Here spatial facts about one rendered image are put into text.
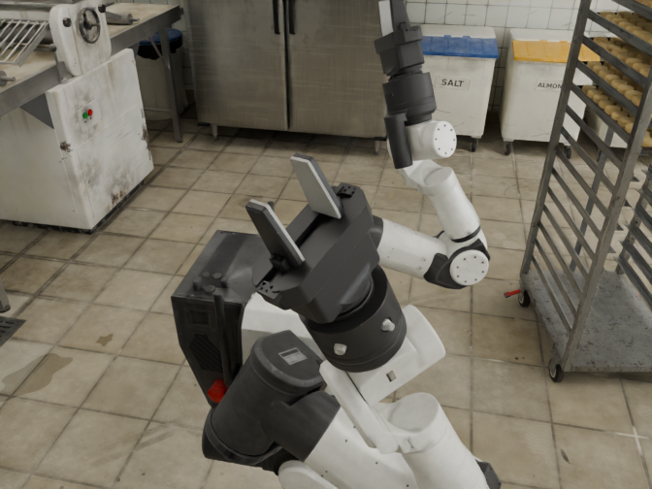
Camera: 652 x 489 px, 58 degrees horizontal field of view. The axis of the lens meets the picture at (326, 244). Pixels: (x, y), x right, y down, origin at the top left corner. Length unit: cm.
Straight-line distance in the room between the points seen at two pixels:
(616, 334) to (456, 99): 219
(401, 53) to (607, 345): 185
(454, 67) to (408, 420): 371
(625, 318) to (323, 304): 242
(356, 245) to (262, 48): 370
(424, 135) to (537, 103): 331
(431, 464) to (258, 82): 373
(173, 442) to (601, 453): 155
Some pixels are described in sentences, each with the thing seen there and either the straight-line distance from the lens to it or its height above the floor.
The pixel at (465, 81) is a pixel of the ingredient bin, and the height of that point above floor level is 52.
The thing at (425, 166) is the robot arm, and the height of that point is 129.
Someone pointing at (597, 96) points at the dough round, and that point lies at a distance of 245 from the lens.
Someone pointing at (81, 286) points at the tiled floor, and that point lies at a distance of 320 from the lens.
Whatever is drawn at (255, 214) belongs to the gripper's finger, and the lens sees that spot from 43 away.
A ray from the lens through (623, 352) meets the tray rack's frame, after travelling 266.
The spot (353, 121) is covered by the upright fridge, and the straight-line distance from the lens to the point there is 416.
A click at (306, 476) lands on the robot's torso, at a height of 83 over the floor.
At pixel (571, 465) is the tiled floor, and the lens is 238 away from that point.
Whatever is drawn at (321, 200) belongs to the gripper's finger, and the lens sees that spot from 47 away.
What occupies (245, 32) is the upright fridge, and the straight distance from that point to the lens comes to 416.
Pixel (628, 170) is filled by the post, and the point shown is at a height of 99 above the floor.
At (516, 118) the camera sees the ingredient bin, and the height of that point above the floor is 29.
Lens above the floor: 179
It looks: 33 degrees down
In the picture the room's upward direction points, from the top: straight up
